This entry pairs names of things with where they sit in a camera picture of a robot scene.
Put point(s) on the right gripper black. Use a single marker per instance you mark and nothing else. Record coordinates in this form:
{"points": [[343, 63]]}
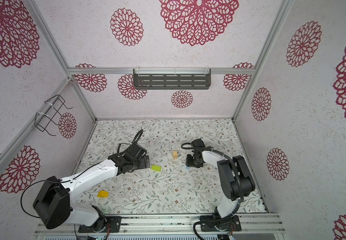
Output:
{"points": [[189, 162]]}

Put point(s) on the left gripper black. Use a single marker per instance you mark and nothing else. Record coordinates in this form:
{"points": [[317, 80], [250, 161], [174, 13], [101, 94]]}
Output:
{"points": [[143, 163]]}

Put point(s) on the small letter wood cube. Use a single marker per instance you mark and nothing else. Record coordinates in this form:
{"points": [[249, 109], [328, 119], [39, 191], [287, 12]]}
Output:
{"points": [[175, 155]]}

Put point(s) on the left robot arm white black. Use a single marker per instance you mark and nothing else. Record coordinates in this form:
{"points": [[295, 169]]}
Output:
{"points": [[53, 203]]}

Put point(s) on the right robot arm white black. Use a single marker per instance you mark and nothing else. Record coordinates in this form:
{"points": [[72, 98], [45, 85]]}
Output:
{"points": [[235, 177]]}

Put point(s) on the lime green wood block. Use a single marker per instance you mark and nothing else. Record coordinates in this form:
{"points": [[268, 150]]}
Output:
{"points": [[156, 168]]}

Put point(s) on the yellow wood block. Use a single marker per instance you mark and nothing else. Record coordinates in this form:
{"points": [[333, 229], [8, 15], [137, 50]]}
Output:
{"points": [[102, 194]]}

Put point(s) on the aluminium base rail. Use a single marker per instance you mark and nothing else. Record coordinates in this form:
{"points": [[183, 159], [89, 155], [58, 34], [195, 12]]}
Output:
{"points": [[173, 224]]}

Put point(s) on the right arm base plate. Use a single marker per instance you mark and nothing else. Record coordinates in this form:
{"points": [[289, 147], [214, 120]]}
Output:
{"points": [[208, 223]]}

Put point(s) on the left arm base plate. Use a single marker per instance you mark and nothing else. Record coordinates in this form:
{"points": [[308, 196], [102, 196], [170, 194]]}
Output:
{"points": [[110, 224]]}

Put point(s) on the grey metal wall shelf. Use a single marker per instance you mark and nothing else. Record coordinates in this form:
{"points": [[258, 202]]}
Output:
{"points": [[172, 80]]}

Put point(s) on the black wire wall rack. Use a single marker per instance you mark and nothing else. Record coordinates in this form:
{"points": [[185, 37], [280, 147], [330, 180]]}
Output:
{"points": [[44, 119]]}

